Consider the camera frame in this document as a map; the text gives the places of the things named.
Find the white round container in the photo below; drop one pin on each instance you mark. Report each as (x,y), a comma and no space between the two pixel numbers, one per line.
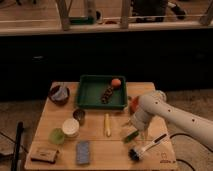
(70,127)

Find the green vegetable piece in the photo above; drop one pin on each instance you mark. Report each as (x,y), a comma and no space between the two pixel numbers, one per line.
(131,136)

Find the red pepper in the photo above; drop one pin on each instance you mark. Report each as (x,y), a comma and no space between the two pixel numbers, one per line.
(134,104)

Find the blue sponge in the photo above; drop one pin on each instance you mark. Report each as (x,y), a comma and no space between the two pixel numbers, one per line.
(83,152)

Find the grey cloth in bowl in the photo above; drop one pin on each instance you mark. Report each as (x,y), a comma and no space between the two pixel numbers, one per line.
(60,94)

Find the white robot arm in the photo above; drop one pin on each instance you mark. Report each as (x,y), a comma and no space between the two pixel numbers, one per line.
(154,103)

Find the black pole stand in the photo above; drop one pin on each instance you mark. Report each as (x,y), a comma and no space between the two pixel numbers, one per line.
(16,150)

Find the green plastic tray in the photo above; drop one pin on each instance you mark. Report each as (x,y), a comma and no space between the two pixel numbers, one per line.
(92,87)

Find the orange fruit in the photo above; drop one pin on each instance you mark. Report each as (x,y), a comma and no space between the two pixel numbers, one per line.
(116,83)

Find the small metal cup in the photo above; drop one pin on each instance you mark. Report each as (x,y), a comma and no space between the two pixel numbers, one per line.
(79,115)

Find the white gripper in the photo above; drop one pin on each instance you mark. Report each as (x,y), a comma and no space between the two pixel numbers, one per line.
(140,121)

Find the brown wooden block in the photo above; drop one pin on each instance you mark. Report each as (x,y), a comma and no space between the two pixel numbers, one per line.
(44,154)

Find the dark brown bowl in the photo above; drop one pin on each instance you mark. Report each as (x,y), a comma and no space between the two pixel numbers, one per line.
(53,90)

